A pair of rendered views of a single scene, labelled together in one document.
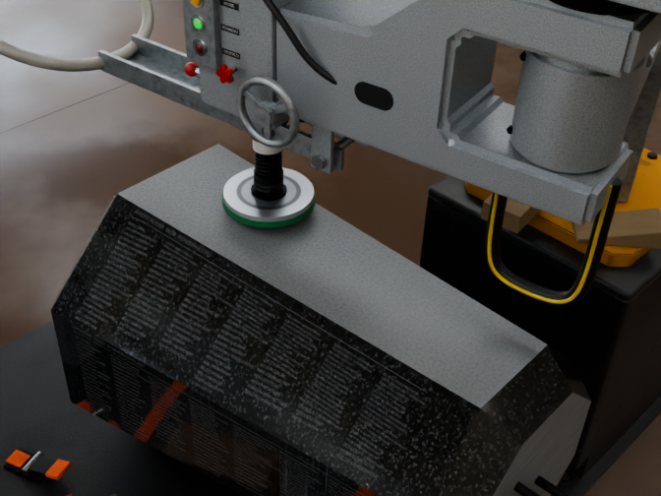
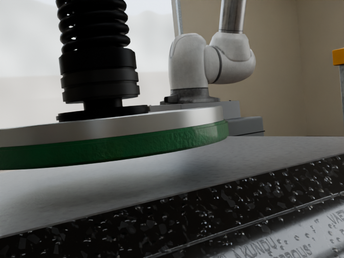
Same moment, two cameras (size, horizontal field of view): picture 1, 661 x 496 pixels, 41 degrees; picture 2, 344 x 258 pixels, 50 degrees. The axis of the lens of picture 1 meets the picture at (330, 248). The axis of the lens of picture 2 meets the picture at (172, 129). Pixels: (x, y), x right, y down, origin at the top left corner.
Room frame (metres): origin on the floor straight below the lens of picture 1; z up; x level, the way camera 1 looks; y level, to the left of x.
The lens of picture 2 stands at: (1.86, -0.16, 0.86)
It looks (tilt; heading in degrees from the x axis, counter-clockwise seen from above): 3 degrees down; 105
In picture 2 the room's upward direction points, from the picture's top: 6 degrees counter-clockwise
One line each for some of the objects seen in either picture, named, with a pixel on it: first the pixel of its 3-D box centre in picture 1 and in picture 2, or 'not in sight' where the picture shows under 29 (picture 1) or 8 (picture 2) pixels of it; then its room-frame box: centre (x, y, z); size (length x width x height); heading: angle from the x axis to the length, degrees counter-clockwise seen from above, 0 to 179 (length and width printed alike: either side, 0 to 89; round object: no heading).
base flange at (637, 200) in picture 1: (588, 182); not in sight; (1.95, -0.67, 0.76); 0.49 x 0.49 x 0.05; 47
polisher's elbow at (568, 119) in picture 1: (573, 96); not in sight; (1.35, -0.40, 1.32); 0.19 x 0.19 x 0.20
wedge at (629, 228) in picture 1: (618, 225); not in sight; (1.71, -0.68, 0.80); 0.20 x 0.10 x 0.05; 87
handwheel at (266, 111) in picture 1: (277, 105); not in sight; (1.55, 0.11, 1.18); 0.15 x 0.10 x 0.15; 57
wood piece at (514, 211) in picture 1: (519, 199); not in sight; (1.80, -0.46, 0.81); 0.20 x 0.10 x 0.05; 145
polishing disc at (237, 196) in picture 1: (269, 193); (105, 124); (1.71, 0.15, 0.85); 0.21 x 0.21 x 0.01
